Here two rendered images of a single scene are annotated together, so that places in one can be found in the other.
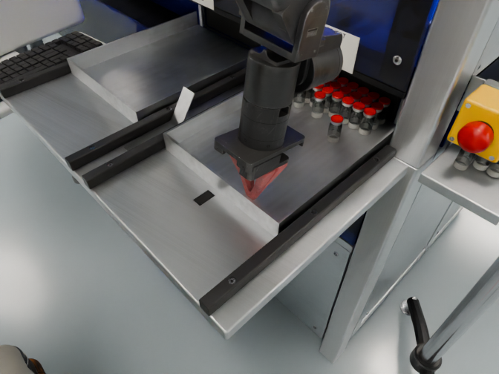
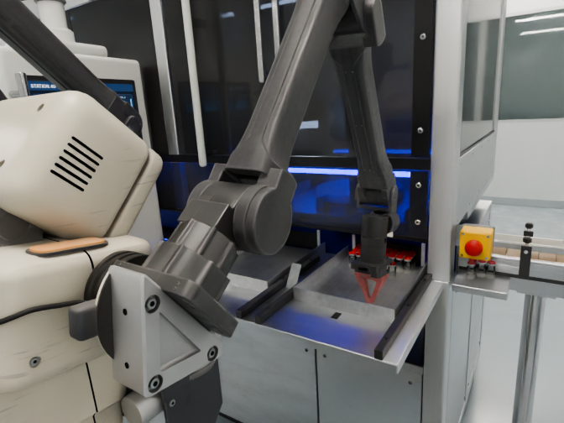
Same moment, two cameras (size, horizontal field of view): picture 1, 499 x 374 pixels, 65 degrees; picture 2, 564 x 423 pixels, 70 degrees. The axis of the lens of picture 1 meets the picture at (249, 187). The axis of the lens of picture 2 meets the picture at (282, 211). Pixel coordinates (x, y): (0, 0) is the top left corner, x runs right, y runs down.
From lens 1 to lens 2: 0.54 m
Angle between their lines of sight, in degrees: 34
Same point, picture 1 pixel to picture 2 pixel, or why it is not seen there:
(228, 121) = (322, 281)
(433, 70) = (438, 221)
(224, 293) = (386, 344)
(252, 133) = (372, 253)
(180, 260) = (345, 342)
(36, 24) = not seen: hidden behind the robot
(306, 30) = (393, 197)
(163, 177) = (303, 311)
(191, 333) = not seen: outside the picture
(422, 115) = (441, 248)
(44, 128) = not seen: hidden behind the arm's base
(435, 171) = (459, 282)
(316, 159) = (389, 288)
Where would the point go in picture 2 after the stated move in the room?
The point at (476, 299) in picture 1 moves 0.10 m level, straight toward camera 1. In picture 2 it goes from (522, 392) to (517, 413)
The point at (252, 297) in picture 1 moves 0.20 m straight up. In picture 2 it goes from (400, 348) to (402, 253)
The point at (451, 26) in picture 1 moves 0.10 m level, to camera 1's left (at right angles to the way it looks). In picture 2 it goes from (440, 199) to (404, 203)
